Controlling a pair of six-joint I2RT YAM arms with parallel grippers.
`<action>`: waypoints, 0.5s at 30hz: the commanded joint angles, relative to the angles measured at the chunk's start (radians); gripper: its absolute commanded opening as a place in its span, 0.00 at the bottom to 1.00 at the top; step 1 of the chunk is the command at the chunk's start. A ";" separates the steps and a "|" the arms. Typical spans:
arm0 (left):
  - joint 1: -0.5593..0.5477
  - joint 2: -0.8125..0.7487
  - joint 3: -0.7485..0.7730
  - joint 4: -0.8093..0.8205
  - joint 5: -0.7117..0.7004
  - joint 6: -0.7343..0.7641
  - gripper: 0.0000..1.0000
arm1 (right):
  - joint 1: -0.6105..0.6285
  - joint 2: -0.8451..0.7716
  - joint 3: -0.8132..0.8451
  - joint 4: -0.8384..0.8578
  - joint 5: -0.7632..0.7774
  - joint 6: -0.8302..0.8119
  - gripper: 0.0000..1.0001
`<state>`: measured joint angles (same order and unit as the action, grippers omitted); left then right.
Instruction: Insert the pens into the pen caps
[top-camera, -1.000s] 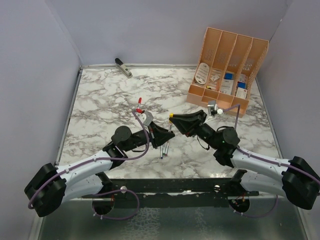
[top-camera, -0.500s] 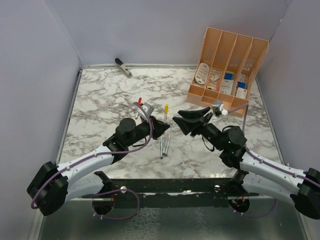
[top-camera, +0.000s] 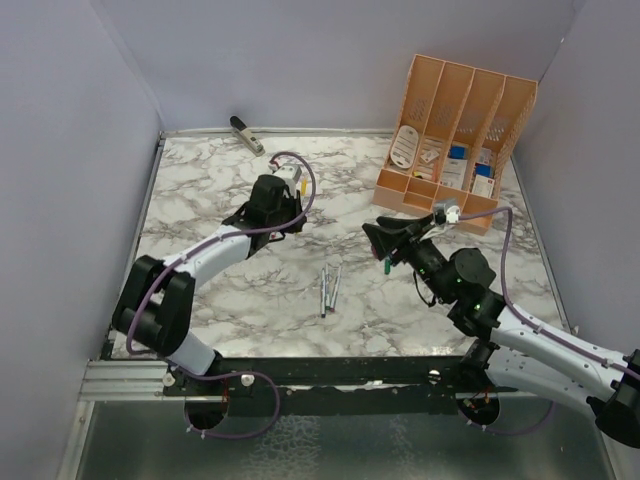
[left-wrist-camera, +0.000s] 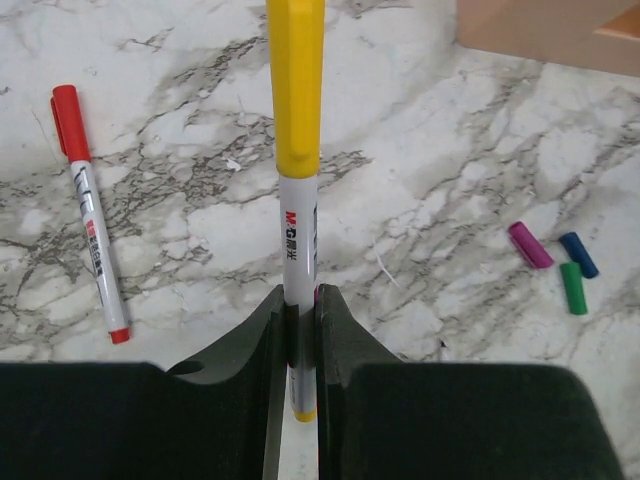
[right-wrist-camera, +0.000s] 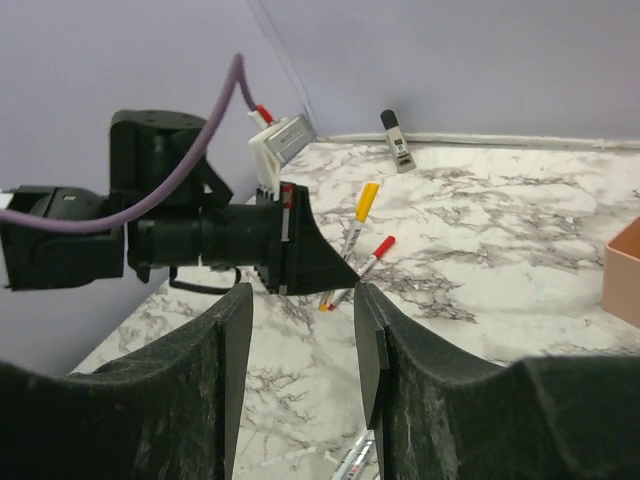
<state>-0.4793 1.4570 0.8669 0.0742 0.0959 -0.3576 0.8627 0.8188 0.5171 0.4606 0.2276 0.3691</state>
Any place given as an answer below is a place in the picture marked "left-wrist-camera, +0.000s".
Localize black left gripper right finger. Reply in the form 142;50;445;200
315;284;623;479

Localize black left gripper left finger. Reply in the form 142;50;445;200
1;288;286;479

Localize red-tipped white pen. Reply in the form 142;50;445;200
70;160;131;344

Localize blue pen cap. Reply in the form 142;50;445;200
559;232;599;279

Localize red pen cap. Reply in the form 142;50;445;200
50;85;91;162

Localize yellow pen cap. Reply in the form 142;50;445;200
266;0;325;179

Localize orange-tipped white pen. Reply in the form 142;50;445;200
279;175;317;423

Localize magenta pen cap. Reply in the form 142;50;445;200
507;221;554;269

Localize green pen cap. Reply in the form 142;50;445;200
560;262;588;315

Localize orange desk organizer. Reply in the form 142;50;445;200
456;0;639;77

